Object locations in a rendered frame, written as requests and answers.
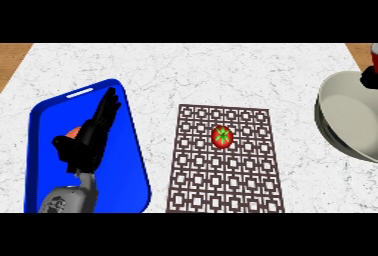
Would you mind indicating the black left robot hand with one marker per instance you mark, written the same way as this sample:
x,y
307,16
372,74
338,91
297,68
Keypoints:
x,y
89,143

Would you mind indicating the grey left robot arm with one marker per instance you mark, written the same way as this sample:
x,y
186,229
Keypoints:
x,y
68,198

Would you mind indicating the red and green can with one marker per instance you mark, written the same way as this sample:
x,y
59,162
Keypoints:
x,y
222,136

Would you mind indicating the brown patterned placemat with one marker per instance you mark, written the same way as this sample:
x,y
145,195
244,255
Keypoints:
x,y
223,180

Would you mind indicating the pale grey bowl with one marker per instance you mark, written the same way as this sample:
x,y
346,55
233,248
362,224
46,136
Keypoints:
x,y
351,116

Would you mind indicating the orange round fruit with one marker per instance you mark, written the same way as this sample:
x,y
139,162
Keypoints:
x,y
74,132

